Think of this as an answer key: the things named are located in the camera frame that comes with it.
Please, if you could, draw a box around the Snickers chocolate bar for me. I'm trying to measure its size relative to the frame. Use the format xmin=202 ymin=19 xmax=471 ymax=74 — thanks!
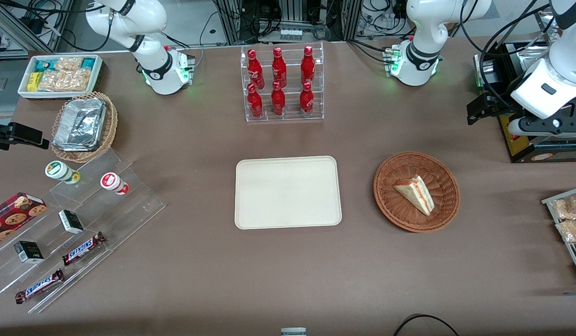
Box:
xmin=62 ymin=231 xmax=107 ymax=267
xmin=14 ymin=268 xmax=65 ymax=305

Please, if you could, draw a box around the small black box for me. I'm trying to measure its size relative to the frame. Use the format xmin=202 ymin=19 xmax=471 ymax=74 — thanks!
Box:
xmin=13 ymin=240 xmax=45 ymax=265
xmin=58 ymin=209 xmax=85 ymax=235

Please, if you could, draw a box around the red lid white cup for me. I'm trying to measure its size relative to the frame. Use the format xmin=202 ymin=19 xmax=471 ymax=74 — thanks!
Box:
xmin=100 ymin=172 xmax=131 ymax=196

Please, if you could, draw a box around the aluminium frame rack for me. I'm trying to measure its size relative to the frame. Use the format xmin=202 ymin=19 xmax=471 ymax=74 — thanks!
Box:
xmin=212 ymin=0 xmax=364 ymax=46

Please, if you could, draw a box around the clear acrylic bottle rack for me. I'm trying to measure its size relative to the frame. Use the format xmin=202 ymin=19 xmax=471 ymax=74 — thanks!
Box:
xmin=240 ymin=42 xmax=325 ymax=123

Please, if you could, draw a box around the red cookie box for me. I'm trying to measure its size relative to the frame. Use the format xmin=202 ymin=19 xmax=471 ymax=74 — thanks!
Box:
xmin=0 ymin=192 xmax=48 ymax=248

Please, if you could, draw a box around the green lid white cup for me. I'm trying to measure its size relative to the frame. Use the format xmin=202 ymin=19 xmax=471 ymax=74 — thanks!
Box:
xmin=45 ymin=160 xmax=81 ymax=185

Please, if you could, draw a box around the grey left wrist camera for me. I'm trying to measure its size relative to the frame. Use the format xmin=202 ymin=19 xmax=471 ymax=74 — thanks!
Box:
xmin=508 ymin=117 xmax=576 ymax=137

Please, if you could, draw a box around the grey wire rack tray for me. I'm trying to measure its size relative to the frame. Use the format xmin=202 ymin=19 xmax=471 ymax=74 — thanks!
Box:
xmin=541 ymin=185 xmax=576 ymax=287

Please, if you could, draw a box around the light wicker basket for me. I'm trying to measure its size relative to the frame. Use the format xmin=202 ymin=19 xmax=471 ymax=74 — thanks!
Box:
xmin=50 ymin=91 xmax=119 ymax=164

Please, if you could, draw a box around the triangle sandwich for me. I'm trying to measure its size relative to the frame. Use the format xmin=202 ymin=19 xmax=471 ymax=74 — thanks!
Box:
xmin=393 ymin=175 xmax=436 ymax=217

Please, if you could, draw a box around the clear bag of crackers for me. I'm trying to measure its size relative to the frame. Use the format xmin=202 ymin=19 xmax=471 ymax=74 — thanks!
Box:
xmin=55 ymin=56 xmax=86 ymax=73
xmin=38 ymin=69 xmax=93 ymax=92

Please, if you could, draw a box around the clear bag of pastries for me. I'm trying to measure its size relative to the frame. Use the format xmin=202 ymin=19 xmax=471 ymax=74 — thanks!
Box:
xmin=555 ymin=218 xmax=576 ymax=244
xmin=550 ymin=194 xmax=576 ymax=221

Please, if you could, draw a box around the red cola bottle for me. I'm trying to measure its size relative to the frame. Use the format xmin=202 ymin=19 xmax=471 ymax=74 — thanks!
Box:
xmin=271 ymin=81 xmax=286 ymax=117
xmin=271 ymin=47 xmax=288 ymax=89
xmin=247 ymin=49 xmax=264 ymax=90
xmin=247 ymin=83 xmax=264 ymax=119
xmin=300 ymin=45 xmax=316 ymax=87
xmin=299 ymin=82 xmax=315 ymax=115

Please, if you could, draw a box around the black and yellow machine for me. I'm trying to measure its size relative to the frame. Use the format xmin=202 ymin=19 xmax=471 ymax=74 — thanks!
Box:
xmin=473 ymin=41 xmax=576 ymax=164

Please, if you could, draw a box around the cream plastic tray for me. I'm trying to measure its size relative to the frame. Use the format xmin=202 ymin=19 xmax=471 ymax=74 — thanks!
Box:
xmin=235 ymin=156 xmax=343 ymax=231

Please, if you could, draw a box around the stack of foil trays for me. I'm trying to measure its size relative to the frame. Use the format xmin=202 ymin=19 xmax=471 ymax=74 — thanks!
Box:
xmin=53 ymin=97 xmax=108 ymax=152

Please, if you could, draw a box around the brown round wicker basket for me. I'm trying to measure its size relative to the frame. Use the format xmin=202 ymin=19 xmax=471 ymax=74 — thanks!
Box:
xmin=373 ymin=152 xmax=461 ymax=233

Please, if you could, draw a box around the black loop cable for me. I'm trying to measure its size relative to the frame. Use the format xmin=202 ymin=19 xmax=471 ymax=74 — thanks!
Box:
xmin=392 ymin=314 xmax=461 ymax=336

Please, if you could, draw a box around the clear acrylic step display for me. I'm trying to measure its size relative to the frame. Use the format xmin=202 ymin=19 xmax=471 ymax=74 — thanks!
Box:
xmin=0 ymin=148 xmax=167 ymax=315

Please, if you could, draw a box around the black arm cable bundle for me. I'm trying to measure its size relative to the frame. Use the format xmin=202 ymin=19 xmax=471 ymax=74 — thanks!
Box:
xmin=459 ymin=0 xmax=552 ymax=113

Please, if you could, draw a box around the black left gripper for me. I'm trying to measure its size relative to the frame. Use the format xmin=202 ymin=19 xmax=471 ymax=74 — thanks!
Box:
xmin=467 ymin=92 xmax=526 ymax=126

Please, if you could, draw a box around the white rectangular snack bin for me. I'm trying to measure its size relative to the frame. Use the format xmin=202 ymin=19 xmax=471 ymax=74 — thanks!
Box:
xmin=17 ymin=54 xmax=104 ymax=101

